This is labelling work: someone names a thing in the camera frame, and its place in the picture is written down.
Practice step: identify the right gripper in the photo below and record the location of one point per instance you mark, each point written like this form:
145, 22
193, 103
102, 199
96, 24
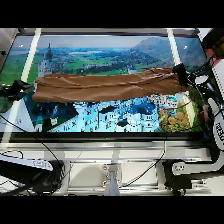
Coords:
182, 76

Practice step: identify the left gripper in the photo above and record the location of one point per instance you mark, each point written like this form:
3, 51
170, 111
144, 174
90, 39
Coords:
18, 90

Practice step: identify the brown trousers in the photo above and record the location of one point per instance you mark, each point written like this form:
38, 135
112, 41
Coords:
106, 88

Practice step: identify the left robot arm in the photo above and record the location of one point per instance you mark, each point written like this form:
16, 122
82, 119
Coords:
36, 165

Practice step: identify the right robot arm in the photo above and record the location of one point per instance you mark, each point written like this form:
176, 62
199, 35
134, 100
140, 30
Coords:
220, 130

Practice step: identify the heap of clothes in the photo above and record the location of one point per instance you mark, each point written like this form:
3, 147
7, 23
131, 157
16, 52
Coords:
215, 41

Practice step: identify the silver frame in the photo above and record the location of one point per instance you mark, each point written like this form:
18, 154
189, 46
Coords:
113, 173

